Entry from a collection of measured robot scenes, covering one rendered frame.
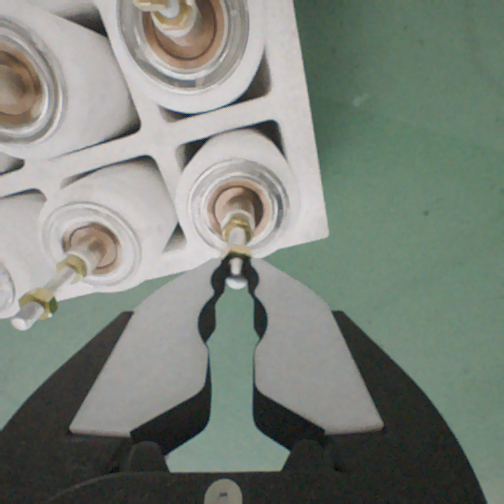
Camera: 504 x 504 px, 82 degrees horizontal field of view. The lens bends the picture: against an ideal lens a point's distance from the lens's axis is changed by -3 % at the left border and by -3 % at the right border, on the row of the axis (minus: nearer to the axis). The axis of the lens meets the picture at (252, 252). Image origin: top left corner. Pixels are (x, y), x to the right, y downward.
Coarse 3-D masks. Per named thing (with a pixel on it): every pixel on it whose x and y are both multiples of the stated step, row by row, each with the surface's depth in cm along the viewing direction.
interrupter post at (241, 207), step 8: (232, 200) 21; (240, 200) 21; (248, 200) 22; (224, 208) 21; (232, 208) 19; (240, 208) 19; (248, 208) 20; (224, 216) 19; (232, 216) 19; (240, 216) 19; (248, 216) 19; (224, 224) 19
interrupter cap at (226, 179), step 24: (216, 168) 20; (240, 168) 20; (264, 168) 20; (192, 192) 21; (216, 192) 21; (240, 192) 21; (264, 192) 21; (192, 216) 22; (216, 216) 22; (264, 216) 22; (288, 216) 22; (216, 240) 23; (264, 240) 23
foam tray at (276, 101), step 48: (48, 0) 21; (96, 0) 21; (288, 0) 22; (288, 48) 23; (144, 96) 25; (240, 96) 34; (288, 96) 25; (96, 144) 35; (144, 144) 26; (192, 144) 36; (288, 144) 27; (0, 192) 28; (48, 192) 28; (288, 240) 31
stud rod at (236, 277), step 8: (232, 232) 18; (240, 232) 17; (232, 240) 17; (240, 240) 17; (232, 264) 14; (240, 264) 14; (232, 272) 13; (240, 272) 13; (232, 280) 14; (240, 280) 14
